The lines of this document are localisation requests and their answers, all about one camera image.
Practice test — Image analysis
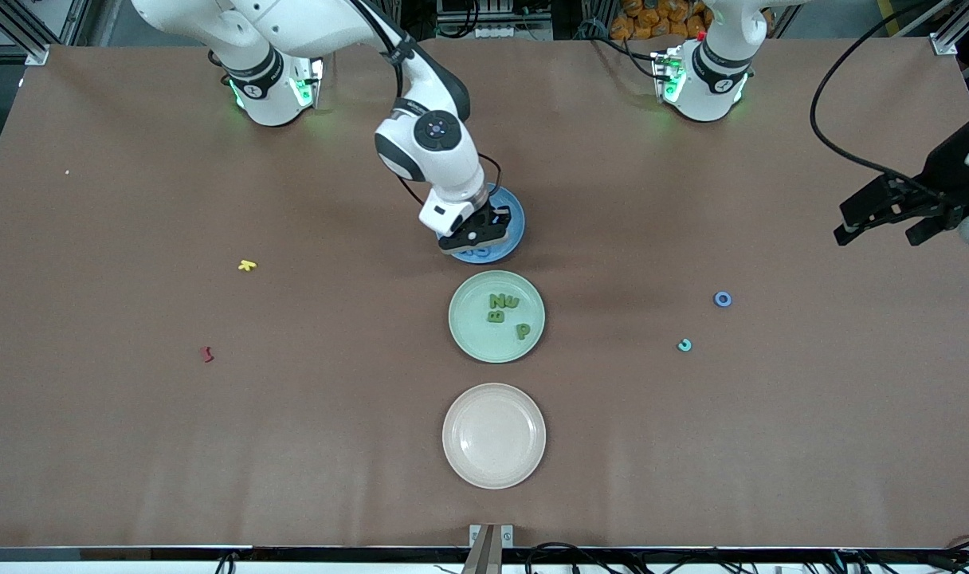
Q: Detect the orange fruit pile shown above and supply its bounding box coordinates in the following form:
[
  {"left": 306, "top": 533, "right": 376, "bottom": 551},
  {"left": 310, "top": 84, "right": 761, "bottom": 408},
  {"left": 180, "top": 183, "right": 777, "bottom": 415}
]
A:
[{"left": 610, "top": 0, "right": 712, "bottom": 41}]

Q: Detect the green plate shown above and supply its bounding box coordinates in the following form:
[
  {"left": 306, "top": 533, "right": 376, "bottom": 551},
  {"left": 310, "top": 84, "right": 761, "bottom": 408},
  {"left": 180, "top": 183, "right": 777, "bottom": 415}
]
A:
[{"left": 448, "top": 269, "right": 547, "bottom": 364}]

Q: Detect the white power strip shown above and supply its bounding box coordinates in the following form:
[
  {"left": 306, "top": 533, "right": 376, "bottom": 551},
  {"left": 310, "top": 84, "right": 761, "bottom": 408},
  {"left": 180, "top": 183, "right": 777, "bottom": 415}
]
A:
[{"left": 475, "top": 22, "right": 554, "bottom": 41}]

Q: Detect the beige plate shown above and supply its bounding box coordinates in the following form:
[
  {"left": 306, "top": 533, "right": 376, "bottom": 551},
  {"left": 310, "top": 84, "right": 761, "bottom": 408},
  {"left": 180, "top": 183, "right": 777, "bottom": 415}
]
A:
[{"left": 441, "top": 383, "right": 547, "bottom": 489}]

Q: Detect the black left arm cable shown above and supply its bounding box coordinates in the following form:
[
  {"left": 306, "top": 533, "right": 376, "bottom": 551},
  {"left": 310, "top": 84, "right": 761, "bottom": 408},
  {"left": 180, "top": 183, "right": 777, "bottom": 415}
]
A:
[{"left": 809, "top": 0, "right": 932, "bottom": 196}]

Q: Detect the blue plate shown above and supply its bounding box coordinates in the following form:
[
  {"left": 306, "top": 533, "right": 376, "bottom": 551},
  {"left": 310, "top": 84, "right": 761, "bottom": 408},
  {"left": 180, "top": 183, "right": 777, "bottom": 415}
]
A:
[{"left": 451, "top": 183, "right": 526, "bottom": 265}]

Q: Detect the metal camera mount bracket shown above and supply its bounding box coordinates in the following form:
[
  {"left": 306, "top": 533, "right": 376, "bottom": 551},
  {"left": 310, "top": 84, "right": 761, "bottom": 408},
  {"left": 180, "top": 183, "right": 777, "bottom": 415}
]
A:
[{"left": 469, "top": 522, "right": 516, "bottom": 574}]

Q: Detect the aluminium frame post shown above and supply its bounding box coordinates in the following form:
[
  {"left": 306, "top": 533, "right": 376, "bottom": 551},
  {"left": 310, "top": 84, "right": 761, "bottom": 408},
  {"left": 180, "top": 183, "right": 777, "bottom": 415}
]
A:
[
  {"left": 931, "top": 0, "right": 969, "bottom": 57},
  {"left": 0, "top": 0, "right": 51, "bottom": 66}
]

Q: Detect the brown table cover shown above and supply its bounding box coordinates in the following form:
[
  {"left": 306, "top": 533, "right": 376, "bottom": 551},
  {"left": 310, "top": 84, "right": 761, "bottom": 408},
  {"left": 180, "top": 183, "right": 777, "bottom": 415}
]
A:
[{"left": 0, "top": 36, "right": 969, "bottom": 551}]

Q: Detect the metal table edge rail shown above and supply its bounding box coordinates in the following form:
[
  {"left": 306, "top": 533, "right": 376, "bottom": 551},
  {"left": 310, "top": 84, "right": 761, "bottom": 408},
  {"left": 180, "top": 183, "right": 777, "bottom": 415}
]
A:
[{"left": 0, "top": 545, "right": 969, "bottom": 564}]

